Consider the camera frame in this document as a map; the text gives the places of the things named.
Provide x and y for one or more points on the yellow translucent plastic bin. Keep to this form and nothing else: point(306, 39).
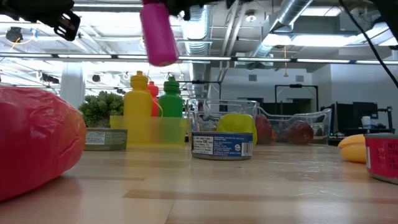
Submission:
point(118, 130)

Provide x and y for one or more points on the wide clear plastic bin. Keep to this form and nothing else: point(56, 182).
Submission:
point(323, 121)

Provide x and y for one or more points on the dark red lumpy fruit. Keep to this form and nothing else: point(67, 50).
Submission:
point(264, 129)

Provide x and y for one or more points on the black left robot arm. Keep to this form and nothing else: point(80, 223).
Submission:
point(31, 12)

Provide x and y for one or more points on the yellow plastic bottle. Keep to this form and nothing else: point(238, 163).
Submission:
point(137, 102)

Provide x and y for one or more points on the white cup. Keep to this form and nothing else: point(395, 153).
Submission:
point(367, 122)

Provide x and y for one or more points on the black workstation frame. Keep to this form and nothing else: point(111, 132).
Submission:
point(295, 86)

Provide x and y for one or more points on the tin can red label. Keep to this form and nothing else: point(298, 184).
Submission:
point(382, 157)

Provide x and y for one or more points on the yellow toy banana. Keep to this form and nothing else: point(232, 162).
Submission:
point(353, 149)

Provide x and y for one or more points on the tin can olive label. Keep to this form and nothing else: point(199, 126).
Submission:
point(105, 140)

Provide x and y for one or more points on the black desk monitor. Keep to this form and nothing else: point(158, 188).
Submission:
point(343, 118)
point(365, 110)

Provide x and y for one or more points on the pink plastic bottle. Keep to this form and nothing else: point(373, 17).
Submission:
point(158, 34)

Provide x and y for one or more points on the red-orange oblong toy fruit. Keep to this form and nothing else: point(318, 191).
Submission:
point(37, 140)

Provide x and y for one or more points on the dark red fig-shaped fruit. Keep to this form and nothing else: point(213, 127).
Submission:
point(300, 133)

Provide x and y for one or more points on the green plastic bottle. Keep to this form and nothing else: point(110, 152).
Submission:
point(171, 105)

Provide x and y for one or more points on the green toy apple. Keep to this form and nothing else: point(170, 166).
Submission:
point(237, 124)

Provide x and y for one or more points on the silver ventilation duct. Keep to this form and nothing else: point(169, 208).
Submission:
point(196, 34)
point(289, 12)

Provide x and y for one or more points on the long ceiling light bar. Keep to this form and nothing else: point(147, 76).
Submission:
point(93, 57)

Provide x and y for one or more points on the tin can blue label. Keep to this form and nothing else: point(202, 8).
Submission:
point(222, 146)

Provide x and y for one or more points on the narrow clear plastic bin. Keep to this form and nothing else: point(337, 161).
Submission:
point(202, 105)

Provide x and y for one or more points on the orange plastic bottle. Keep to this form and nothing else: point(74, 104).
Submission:
point(153, 96)

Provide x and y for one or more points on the white building pillar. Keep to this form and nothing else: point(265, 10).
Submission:
point(72, 90)

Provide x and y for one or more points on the green broccoli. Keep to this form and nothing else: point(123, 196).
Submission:
point(99, 109)

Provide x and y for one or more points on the black ceiling camera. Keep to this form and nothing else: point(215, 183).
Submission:
point(96, 78)
point(14, 34)

